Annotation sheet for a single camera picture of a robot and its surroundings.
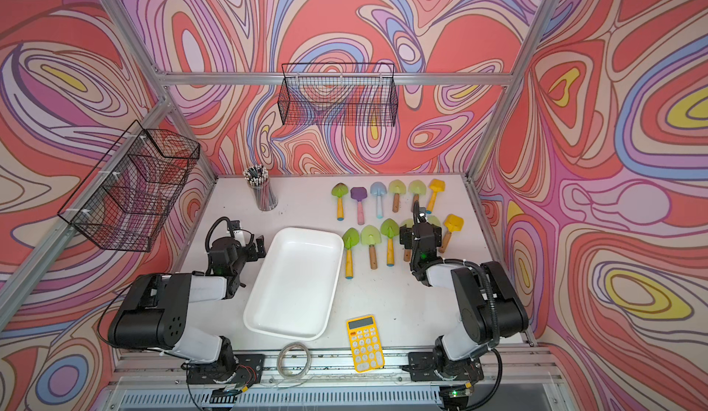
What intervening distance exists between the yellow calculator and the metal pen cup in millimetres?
551

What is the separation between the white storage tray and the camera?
821 mm

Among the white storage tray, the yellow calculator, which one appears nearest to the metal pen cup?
the white storage tray

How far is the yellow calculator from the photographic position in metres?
0.75

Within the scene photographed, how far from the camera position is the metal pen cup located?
3.21 ft

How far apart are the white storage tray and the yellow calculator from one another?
0.10 m

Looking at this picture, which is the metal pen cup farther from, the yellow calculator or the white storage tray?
the yellow calculator

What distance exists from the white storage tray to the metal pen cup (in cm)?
18
